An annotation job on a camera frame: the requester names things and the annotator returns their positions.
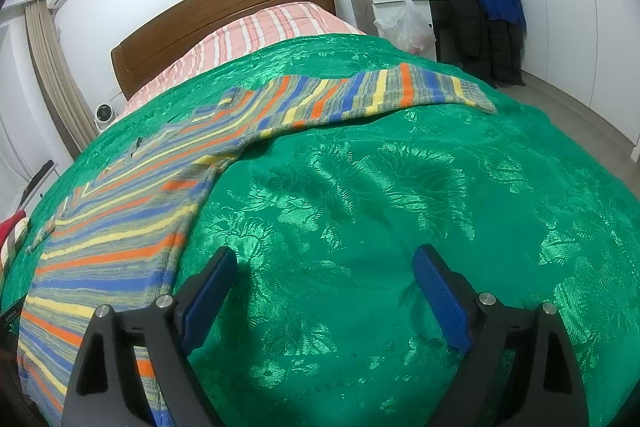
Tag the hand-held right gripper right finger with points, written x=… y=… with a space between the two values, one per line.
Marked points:
x=440 y=292

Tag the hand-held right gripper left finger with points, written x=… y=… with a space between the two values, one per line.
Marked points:
x=210 y=297

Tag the striped knit sweater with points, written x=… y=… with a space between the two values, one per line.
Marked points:
x=125 y=217

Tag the folded red cloth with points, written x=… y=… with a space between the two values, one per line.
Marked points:
x=10 y=229

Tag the green patterned blanket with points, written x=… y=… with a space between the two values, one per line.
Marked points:
x=375 y=207

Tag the small white fan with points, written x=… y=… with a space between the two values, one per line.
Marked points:
x=105 y=117

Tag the beige curtain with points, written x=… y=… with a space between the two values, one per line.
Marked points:
x=55 y=77

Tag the black puffer jacket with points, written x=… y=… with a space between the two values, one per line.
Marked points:
x=475 y=42

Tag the white plastic bag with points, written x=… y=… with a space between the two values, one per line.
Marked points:
x=410 y=29

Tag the pink striped bedsheet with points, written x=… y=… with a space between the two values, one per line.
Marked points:
x=260 y=32

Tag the brown wooden headboard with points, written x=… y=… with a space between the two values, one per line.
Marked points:
x=225 y=2

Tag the white wardrobe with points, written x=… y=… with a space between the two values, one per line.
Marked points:
x=565 y=7

